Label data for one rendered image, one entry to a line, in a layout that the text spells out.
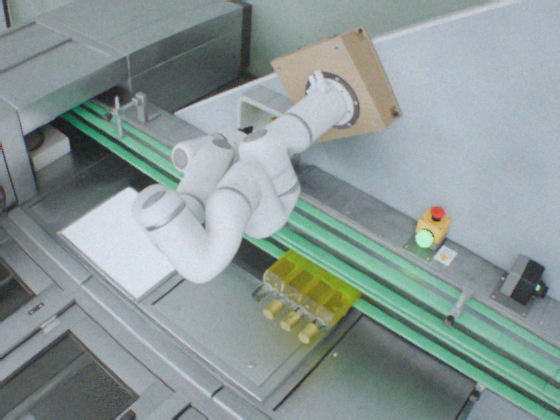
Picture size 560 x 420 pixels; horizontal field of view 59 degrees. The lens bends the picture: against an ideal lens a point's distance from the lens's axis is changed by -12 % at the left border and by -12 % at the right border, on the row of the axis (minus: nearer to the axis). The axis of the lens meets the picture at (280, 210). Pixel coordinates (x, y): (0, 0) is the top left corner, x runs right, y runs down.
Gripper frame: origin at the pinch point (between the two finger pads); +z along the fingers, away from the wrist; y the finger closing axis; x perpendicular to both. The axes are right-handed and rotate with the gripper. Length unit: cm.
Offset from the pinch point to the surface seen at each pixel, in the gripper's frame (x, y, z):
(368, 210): -9.4, 33.8, 10.5
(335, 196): -9.6, 23.9, 9.0
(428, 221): -3, 51, 9
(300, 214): -14.4, 19.9, -0.3
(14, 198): -47, -75, -34
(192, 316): -48, 8, -23
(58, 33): -1, -120, 10
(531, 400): -32, 99, 4
